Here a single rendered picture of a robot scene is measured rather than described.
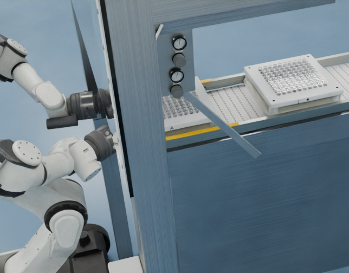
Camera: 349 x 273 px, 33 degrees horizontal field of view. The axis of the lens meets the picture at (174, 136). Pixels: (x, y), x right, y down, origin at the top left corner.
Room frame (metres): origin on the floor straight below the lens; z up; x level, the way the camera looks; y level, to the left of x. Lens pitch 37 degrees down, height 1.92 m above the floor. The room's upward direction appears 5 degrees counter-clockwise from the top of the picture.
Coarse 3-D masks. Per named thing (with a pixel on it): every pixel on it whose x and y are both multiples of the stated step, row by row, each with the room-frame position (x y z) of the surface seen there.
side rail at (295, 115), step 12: (312, 108) 1.49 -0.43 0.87; (324, 108) 1.50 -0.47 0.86; (336, 108) 1.50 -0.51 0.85; (348, 108) 1.51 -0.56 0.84; (252, 120) 1.46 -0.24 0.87; (264, 120) 1.46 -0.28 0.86; (276, 120) 1.46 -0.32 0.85; (288, 120) 1.47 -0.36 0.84; (216, 132) 1.42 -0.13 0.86; (240, 132) 1.44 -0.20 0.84; (168, 144) 1.39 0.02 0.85; (180, 144) 1.40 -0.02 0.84
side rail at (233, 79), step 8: (328, 56) 1.80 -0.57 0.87; (336, 56) 1.80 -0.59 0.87; (344, 56) 1.80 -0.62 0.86; (320, 64) 1.78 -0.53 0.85; (328, 64) 1.79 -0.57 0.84; (216, 80) 1.71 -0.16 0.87; (224, 80) 1.71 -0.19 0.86; (232, 80) 1.72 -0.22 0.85; (240, 80) 1.72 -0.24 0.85; (208, 88) 1.70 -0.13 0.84
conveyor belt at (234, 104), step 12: (336, 72) 1.75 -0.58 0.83; (348, 72) 1.74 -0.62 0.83; (240, 84) 1.72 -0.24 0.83; (348, 84) 1.66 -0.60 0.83; (216, 96) 1.66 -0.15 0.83; (228, 96) 1.65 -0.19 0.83; (240, 96) 1.65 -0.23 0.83; (348, 96) 1.59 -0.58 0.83; (216, 108) 1.59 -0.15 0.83; (228, 108) 1.58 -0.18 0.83; (240, 108) 1.58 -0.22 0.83; (252, 108) 1.57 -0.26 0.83; (228, 120) 1.52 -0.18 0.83; (240, 120) 1.51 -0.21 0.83
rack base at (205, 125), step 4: (204, 124) 1.47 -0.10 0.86; (208, 124) 1.47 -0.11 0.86; (180, 128) 1.46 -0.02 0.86; (184, 128) 1.46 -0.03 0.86; (188, 128) 1.46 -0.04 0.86; (192, 128) 1.45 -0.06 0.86; (196, 128) 1.45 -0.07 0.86; (200, 128) 1.45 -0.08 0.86; (204, 128) 1.45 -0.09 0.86; (168, 132) 1.45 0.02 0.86; (172, 132) 1.44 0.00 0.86; (176, 132) 1.44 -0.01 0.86; (180, 132) 1.44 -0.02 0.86; (184, 132) 1.44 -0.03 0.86
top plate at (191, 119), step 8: (200, 88) 1.61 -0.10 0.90; (200, 96) 1.56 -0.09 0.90; (208, 96) 1.56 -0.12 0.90; (184, 104) 1.52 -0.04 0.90; (208, 104) 1.51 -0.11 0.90; (176, 112) 1.48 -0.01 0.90; (200, 112) 1.47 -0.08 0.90; (216, 112) 1.47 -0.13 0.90; (168, 120) 1.44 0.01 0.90; (176, 120) 1.44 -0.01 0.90; (184, 120) 1.44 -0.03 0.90; (192, 120) 1.43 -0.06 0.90; (200, 120) 1.44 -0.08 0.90; (208, 120) 1.44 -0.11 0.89; (168, 128) 1.42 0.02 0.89; (176, 128) 1.42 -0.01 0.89
